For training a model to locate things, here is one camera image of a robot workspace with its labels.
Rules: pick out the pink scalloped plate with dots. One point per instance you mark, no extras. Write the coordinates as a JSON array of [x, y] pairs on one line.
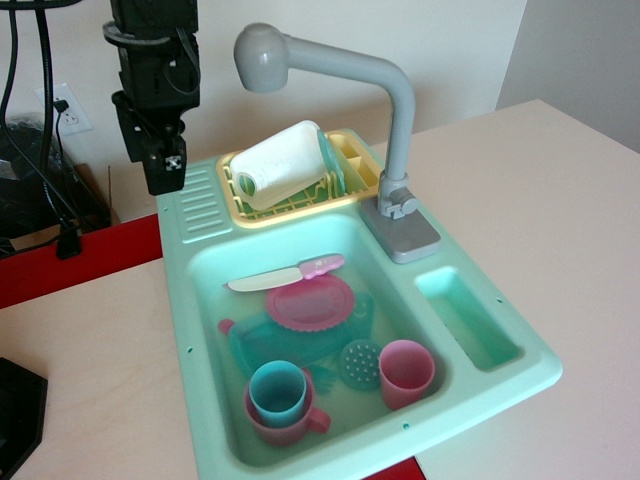
[[311, 305]]

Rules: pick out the blue toy cup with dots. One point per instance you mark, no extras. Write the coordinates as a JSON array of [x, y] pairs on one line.
[[277, 391]]

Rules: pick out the grey toy faucet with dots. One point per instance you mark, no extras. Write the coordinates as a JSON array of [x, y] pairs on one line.
[[264, 56]]

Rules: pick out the teal toy fork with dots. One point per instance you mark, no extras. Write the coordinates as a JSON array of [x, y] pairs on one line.
[[324, 379]]

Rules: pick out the teal strainer disc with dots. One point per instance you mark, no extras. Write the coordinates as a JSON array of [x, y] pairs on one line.
[[359, 365]]

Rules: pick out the pink toy mug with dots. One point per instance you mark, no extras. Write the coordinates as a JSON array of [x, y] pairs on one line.
[[313, 419]]

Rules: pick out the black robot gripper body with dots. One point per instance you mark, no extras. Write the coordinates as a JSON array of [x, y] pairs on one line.
[[159, 73]]

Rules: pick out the black object bottom left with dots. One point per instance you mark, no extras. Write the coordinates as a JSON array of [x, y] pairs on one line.
[[23, 406]]

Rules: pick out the pink toy tumbler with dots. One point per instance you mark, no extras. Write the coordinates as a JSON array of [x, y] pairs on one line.
[[407, 369]]

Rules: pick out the black bag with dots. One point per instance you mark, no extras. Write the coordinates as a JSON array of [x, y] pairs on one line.
[[21, 142]]

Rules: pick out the toy knife pink handle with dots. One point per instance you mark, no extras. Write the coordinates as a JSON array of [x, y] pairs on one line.
[[304, 271]]

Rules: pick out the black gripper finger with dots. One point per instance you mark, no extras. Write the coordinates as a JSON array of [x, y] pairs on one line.
[[164, 163]]

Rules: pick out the white wall outlet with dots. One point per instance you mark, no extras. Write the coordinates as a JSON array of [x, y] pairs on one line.
[[69, 115]]

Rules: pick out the teal toy tray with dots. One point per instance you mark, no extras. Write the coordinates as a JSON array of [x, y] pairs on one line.
[[259, 339]]

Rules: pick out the teal plate in rack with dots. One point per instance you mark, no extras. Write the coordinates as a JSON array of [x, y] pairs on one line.
[[332, 162]]

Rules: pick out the yellow dish rack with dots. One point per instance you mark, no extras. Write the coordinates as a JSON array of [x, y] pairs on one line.
[[353, 177]]

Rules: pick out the cardboard box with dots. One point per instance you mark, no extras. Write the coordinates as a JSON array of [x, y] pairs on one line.
[[30, 211]]

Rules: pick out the mint green toy sink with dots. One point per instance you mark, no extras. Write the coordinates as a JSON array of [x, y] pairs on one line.
[[487, 357]]

